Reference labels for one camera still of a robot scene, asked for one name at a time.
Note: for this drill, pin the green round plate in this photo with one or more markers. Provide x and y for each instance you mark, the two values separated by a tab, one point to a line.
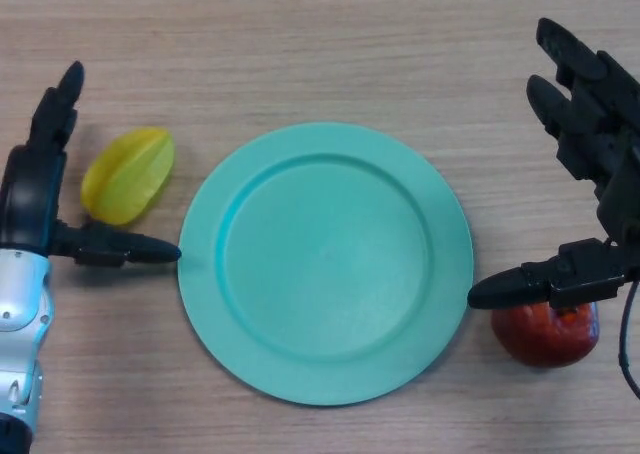
330	274

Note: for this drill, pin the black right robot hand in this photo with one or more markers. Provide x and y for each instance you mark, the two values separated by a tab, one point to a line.
600	139

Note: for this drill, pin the red apple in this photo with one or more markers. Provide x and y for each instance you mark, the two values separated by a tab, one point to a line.
545	339

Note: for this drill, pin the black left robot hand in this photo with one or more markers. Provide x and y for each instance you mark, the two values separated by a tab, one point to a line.
30	199

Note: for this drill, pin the yellow starfruit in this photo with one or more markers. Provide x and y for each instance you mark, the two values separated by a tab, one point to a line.
130	179

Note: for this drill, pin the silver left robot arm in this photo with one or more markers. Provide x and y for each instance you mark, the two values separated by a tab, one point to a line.
20	299

